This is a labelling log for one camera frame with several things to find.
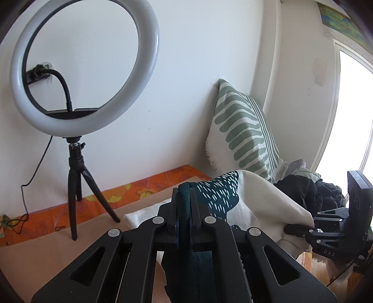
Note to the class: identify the window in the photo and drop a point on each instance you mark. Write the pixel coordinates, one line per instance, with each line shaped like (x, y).
(352, 116)

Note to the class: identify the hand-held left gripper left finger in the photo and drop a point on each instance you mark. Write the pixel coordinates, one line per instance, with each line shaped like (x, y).
(174, 204)

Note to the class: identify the wall socket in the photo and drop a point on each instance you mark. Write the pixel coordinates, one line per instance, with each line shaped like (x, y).
(32, 76)

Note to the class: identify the teal white printed t-shirt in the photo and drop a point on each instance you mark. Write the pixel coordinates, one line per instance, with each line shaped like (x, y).
(262, 204)

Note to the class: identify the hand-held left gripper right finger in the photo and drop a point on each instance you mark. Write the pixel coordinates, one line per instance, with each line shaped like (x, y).
(194, 209)

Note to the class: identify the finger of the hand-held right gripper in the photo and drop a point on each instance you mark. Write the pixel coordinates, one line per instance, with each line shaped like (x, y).
(332, 213)
(298, 229)

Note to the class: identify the folded white cloth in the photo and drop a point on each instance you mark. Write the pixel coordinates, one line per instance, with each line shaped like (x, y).
(140, 217)

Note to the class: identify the orange floral bed sheet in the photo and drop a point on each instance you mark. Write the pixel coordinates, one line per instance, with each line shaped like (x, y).
(116, 192)

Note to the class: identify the pile of black clothes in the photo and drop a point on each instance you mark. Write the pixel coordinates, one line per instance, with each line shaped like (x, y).
(297, 192)

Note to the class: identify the white green patterned cushion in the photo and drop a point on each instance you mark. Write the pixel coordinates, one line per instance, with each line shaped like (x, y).
(239, 131)

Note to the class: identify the green yellow wall picture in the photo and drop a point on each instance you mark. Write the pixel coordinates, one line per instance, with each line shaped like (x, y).
(341, 20)

